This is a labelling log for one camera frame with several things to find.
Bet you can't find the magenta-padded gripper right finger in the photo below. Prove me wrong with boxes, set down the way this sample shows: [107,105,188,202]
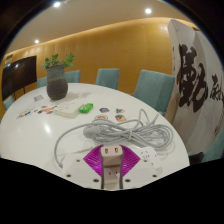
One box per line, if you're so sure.
[118,145,165,190]

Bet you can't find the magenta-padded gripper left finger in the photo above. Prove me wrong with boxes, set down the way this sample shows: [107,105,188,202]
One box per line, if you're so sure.
[62,145,103,188]

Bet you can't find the small pinkish white charger block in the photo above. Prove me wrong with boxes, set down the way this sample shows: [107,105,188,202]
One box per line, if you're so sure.
[99,144,124,191]

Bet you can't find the white power strip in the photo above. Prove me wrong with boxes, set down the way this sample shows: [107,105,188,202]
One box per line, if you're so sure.
[61,147,160,170]

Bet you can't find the round orange and dark sticker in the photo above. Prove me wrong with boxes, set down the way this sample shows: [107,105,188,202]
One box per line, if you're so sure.
[114,114,128,122]

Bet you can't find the round white-rimmed sticker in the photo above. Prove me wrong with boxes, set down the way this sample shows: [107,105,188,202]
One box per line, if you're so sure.
[94,114,109,121]

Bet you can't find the small green packet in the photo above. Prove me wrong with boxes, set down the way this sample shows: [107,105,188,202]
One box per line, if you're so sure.
[78,102,94,114]

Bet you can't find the flat white box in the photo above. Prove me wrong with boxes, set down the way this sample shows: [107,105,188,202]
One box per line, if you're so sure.
[53,101,82,120]

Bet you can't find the colourful sticker sheet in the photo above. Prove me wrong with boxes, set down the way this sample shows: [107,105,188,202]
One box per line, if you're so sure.
[16,107,36,120]
[35,104,58,115]

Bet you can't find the teal upholstered chair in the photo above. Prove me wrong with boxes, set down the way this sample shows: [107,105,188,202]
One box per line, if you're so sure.
[36,76,48,89]
[64,69,82,84]
[95,68,121,91]
[132,69,176,117]
[2,95,15,112]
[201,128,224,164]

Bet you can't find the potted plant in grey vase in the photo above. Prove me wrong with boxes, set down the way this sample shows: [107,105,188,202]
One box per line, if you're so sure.
[41,52,76,101]

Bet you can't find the white folding screen with calligraphy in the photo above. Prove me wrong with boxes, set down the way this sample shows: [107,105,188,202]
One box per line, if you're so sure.
[167,18,224,155]

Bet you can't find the recessed ceiling lights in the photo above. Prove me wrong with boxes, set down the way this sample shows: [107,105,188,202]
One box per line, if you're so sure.
[33,1,153,45]

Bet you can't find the coiled grey power cable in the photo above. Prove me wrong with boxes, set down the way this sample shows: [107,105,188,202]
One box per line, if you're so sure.
[53,108,175,168]

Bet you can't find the black wall television screen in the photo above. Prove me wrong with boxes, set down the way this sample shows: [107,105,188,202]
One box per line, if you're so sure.
[1,55,38,101]

